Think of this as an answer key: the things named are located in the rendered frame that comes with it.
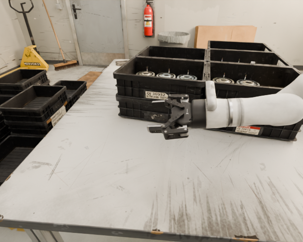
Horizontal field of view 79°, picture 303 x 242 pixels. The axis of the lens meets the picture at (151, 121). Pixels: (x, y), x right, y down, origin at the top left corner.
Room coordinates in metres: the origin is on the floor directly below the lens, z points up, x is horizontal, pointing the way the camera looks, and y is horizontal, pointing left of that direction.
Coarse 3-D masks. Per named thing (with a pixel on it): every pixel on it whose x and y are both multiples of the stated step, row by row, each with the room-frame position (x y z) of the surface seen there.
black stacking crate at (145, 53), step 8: (152, 48) 1.34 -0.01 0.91; (160, 48) 1.32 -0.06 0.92; (168, 48) 1.31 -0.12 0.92; (176, 48) 1.30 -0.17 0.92; (152, 56) 1.34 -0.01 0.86; (160, 56) 1.32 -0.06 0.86; (168, 56) 1.31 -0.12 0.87; (176, 56) 1.30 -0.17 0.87; (184, 56) 1.28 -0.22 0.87; (192, 56) 1.27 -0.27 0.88; (200, 56) 1.26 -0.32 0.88
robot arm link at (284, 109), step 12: (264, 96) 0.38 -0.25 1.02; (276, 96) 0.36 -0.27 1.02; (288, 96) 0.35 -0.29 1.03; (240, 108) 0.37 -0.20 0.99; (252, 108) 0.36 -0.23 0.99; (264, 108) 0.35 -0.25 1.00; (276, 108) 0.34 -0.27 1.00; (288, 108) 0.33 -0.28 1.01; (300, 108) 0.33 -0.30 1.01; (240, 120) 0.36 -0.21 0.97; (252, 120) 0.35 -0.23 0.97; (264, 120) 0.34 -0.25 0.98; (276, 120) 0.33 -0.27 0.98; (288, 120) 0.32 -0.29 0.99; (300, 120) 0.33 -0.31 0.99
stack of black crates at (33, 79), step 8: (16, 72) 1.83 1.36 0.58; (24, 72) 1.88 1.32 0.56; (32, 72) 1.87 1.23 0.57; (40, 72) 1.87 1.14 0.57; (0, 80) 1.62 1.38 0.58; (8, 80) 1.70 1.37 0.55; (16, 80) 1.79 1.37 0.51; (24, 80) 1.84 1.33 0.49; (32, 80) 1.62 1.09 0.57; (40, 80) 1.75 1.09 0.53; (48, 80) 1.85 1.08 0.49; (0, 88) 1.51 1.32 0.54; (8, 88) 1.50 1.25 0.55; (16, 88) 1.50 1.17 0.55; (24, 88) 1.51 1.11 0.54
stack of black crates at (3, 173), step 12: (0, 144) 0.96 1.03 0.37; (12, 144) 1.04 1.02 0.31; (24, 144) 1.05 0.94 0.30; (36, 144) 1.04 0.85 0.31; (0, 156) 0.92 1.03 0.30; (12, 156) 0.95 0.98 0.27; (24, 156) 0.95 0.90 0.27; (0, 168) 0.84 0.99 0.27; (12, 168) 0.84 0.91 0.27; (0, 180) 0.66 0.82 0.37
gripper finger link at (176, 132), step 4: (180, 128) 0.36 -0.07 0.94; (184, 128) 0.36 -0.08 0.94; (164, 132) 0.35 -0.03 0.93; (168, 132) 0.35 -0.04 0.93; (172, 132) 0.35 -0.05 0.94; (176, 132) 0.35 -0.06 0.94; (180, 132) 0.35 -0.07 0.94; (184, 132) 0.35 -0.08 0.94; (172, 136) 0.36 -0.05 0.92; (176, 136) 0.35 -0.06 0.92; (180, 136) 0.35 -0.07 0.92; (184, 136) 0.35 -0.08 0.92; (188, 136) 0.35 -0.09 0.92
